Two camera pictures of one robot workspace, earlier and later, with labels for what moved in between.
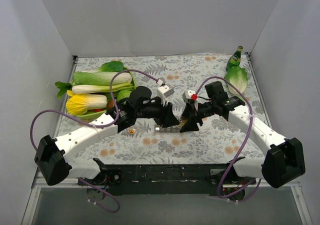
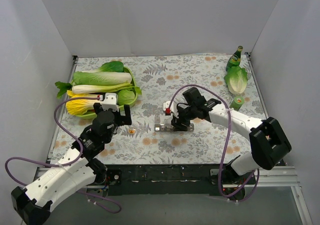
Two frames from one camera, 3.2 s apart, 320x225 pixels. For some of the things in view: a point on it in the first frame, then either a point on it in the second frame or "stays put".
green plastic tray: [100, 113] stays put
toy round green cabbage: [123, 94] stays put
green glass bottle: [234, 59] stays put
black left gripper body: [163, 113] to [122, 115]
